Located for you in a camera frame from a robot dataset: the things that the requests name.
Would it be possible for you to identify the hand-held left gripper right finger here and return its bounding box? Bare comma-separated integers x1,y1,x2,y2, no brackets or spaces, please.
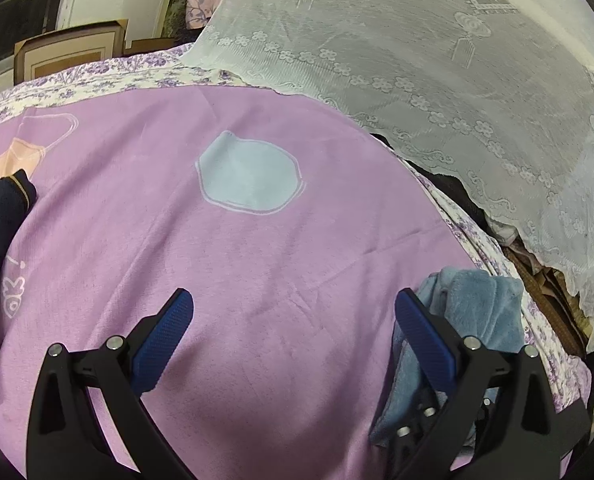
395,288,562,480

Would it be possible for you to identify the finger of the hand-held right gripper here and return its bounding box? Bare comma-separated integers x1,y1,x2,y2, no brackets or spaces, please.
374,393,448,480

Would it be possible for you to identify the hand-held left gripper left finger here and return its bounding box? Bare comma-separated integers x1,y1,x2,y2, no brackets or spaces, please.
25,287,194,480

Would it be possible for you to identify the blue fleece garment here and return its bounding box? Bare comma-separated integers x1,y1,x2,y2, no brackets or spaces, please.
369,267,528,448

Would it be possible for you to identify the purple printed blanket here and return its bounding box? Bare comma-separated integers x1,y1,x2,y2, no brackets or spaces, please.
0,82,508,480

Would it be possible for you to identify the brown clutter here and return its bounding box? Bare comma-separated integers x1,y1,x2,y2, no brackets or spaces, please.
502,245,592,356

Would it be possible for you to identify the purple floral bed sheet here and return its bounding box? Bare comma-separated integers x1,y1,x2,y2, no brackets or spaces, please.
0,42,592,461

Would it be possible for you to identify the white lace cloth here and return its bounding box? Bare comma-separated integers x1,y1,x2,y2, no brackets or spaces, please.
184,0,594,318

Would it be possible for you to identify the dark window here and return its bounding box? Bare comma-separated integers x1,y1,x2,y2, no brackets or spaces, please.
0,0,72,73

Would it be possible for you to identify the small wooden picture frame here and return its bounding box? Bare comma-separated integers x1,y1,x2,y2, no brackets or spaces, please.
126,36,176,56

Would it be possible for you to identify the large wooden picture frame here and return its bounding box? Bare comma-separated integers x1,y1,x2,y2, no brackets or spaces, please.
14,19,128,83

